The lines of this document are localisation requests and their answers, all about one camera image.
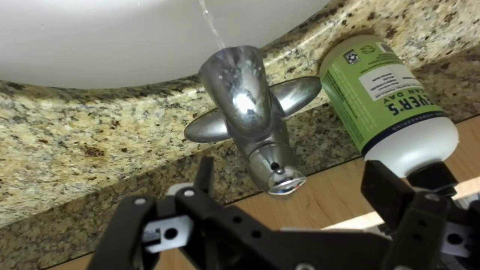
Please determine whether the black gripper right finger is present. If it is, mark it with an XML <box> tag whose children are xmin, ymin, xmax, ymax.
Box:
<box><xmin>360</xmin><ymin>159</ymin><xmax>480</xmax><ymax>270</ymax></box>

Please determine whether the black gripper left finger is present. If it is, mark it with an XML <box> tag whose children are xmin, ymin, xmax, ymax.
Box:
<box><xmin>89</xmin><ymin>156</ymin><xmax>321</xmax><ymax>270</ymax></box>

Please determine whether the chrome faucet handle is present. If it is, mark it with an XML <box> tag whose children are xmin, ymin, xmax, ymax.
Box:
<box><xmin>197</xmin><ymin>44</ymin><xmax>308</xmax><ymax>198</ymax></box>

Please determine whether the green label soap bottle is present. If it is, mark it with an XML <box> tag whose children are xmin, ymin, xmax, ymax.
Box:
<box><xmin>318</xmin><ymin>33</ymin><xmax>461</xmax><ymax>198</ymax></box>

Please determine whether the white oval sink basin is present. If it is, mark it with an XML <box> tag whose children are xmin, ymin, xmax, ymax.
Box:
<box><xmin>0</xmin><ymin>0</ymin><xmax>333</xmax><ymax>90</ymax></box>

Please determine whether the thin water stream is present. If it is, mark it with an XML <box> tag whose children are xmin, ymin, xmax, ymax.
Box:
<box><xmin>198</xmin><ymin>0</ymin><xmax>228</xmax><ymax>51</ymax></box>

